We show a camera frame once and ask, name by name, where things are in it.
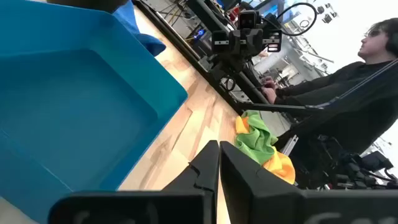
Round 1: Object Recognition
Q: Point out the black equipment cluster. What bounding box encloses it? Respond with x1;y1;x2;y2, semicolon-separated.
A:
292;133;398;190

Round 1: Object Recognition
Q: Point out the person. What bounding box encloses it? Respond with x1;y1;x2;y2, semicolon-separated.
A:
261;17;398;155

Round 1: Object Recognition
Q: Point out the green microfiber towel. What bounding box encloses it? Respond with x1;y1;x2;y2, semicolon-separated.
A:
234;110;280;166

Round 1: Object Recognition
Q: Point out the black computer with blue light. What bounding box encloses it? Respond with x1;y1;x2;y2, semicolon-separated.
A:
186;24;212;47

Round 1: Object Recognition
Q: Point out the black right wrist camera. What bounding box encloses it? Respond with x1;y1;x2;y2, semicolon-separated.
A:
238;9;261;30

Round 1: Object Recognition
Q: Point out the silver aluminium extrusion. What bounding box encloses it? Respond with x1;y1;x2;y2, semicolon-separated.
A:
281;134;299;156

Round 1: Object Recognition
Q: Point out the person's hand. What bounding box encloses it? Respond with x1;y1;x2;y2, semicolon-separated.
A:
261;77;278;105

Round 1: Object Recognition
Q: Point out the teal plastic bin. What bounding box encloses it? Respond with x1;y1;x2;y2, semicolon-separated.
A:
0;0;189;224

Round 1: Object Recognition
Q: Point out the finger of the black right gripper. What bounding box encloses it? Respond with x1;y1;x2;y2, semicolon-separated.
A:
229;29;249;57
248;29;264;56

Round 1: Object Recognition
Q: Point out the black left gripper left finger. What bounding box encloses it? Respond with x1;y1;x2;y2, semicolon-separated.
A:
48;139;220;224

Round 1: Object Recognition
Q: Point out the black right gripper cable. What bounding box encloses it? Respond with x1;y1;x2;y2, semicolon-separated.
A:
261;2;318;37

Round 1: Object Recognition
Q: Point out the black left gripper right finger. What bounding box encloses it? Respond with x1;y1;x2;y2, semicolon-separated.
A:
220;141;398;224

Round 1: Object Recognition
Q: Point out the blue microfiber towel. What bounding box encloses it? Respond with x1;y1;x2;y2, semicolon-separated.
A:
112;0;167;57

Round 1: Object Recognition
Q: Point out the orange microfiber towel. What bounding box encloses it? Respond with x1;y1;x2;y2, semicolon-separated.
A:
235;116;297;185

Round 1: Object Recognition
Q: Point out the black aluminium table frame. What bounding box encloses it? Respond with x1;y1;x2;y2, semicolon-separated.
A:
132;0;326;116

